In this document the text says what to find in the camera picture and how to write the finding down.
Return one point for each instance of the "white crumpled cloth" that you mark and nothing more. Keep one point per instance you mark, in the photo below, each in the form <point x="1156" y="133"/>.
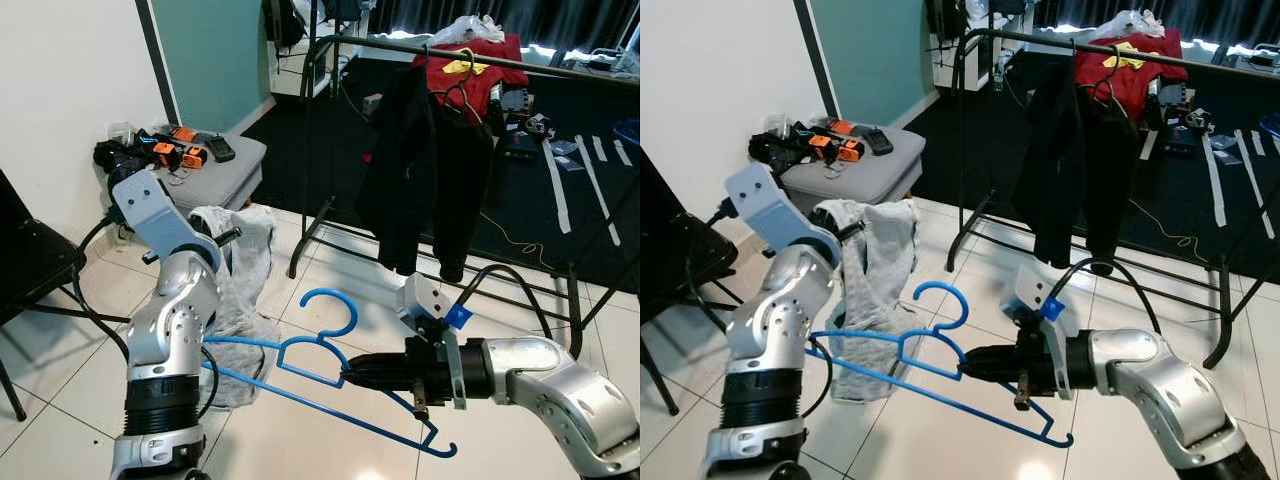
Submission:
<point x="1135" y="25"/>
<point x="475" y="28"/>

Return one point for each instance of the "white cabinet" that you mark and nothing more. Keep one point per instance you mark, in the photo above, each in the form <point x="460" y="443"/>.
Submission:
<point x="300" y="78"/>
<point x="945" y="68"/>

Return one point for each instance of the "blue plastic clothes hanger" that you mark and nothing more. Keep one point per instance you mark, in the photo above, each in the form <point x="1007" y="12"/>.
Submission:
<point x="942" y="286"/>
<point x="330" y="292"/>

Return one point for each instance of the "black backpack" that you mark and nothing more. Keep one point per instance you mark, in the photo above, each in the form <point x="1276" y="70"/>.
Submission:
<point x="283" y="25"/>
<point x="945" y="20"/>

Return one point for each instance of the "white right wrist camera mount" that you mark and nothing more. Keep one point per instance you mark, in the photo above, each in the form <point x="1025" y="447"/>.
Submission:
<point x="1035" y="290"/>
<point x="425" y="300"/>

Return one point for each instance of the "black handheld device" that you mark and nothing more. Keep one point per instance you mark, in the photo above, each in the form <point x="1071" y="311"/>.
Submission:
<point x="878" y="141"/>
<point x="218" y="148"/>

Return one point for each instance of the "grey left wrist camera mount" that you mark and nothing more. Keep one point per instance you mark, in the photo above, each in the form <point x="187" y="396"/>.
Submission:
<point x="765" y="205"/>
<point x="150" y="210"/>

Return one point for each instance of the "dark striped curtain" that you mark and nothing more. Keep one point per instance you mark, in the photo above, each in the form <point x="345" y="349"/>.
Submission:
<point x="1220" y="18"/>
<point x="560" y="20"/>

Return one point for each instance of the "clear plastic container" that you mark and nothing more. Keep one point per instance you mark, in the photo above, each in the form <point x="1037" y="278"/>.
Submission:
<point x="775" y="127"/>
<point x="120" y="130"/>

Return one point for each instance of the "red shirt yellow print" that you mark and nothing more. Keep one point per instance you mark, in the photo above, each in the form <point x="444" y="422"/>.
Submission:
<point x="1155" y="70"/>
<point x="490" y="70"/>

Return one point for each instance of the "grey upholstered ottoman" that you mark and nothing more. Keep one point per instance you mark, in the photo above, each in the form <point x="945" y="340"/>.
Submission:
<point x="875" y="175"/>
<point x="225" y="175"/>

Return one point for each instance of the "light blue denim jeans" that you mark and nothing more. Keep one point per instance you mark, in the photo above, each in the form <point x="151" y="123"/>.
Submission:
<point x="245" y="290"/>
<point x="880" y="290"/>

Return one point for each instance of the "blue white basket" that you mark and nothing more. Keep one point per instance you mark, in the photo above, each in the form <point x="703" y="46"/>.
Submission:
<point x="630" y="132"/>

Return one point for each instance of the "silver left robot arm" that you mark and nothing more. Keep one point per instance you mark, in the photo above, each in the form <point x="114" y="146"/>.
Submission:
<point x="770" y="340"/>
<point x="175" y="335"/>

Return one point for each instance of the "black metal clothes rack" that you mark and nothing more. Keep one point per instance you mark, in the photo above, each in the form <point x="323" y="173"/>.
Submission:
<point x="560" y="70"/>
<point x="958" y="150"/>

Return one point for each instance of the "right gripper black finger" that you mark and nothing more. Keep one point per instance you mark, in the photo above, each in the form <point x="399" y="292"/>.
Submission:
<point x="990" y="355"/>
<point x="380" y="363"/>
<point x="992" y="373"/>
<point x="380" y="381"/>

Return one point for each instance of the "orange black tool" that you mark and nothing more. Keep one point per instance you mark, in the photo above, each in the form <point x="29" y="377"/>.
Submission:
<point x="840" y="127"/>
<point x="180" y="133"/>
<point x="822" y="147"/>
<point x="852" y="152"/>
<point x="195" y="157"/>
<point x="165" y="153"/>

